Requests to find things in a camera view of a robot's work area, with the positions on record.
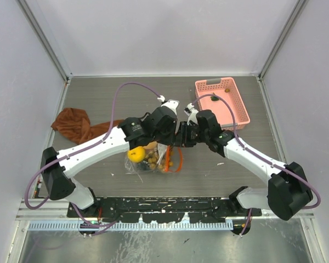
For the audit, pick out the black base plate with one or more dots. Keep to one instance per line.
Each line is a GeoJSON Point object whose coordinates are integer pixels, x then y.
{"type": "Point", "coordinates": [165, 210]}

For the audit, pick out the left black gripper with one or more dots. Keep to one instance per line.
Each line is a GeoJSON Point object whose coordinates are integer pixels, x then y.
{"type": "Point", "coordinates": [170, 140]}

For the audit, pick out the brown cloth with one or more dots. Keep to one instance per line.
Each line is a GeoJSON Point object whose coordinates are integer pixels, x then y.
{"type": "Point", "coordinates": [74, 124]}

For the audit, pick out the slotted cable duct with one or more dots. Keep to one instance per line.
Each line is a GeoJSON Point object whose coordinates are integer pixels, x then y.
{"type": "Point", "coordinates": [78, 225]}

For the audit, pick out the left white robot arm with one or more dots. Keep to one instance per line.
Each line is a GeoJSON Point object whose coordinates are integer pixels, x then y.
{"type": "Point", "coordinates": [60, 167]}

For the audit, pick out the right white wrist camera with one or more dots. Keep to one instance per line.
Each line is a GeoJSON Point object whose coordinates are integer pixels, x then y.
{"type": "Point", "coordinates": [191, 112]}

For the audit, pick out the clear orange-zip bag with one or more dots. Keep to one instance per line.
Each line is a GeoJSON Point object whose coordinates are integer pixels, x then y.
{"type": "Point", "coordinates": [139, 168]}

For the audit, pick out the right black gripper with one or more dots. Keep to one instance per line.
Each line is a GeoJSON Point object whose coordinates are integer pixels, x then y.
{"type": "Point", "coordinates": [181, 136]}

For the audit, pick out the brown longan bunch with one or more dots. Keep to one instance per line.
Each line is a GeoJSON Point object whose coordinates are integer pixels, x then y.
{"type": "Point", "coordinates": [158, 160]}

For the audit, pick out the pink plastic basket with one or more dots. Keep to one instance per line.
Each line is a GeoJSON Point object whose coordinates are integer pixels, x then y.
{"type": "Point", "coordinates": [230, 110]}

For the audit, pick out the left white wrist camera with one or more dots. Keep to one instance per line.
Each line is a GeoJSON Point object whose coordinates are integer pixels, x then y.
{"type": "Point", "coordinates": [171, 104]}

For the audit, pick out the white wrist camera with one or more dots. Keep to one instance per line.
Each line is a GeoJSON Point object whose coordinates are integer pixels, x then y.
{"type": "Point", "coordinates": [191, 112]}
{"type": "Point", "coordinates": [171, 104]}

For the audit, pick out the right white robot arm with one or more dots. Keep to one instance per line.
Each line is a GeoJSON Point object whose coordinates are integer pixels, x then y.
{"type": "Point", "coordinates": [285, 193]}

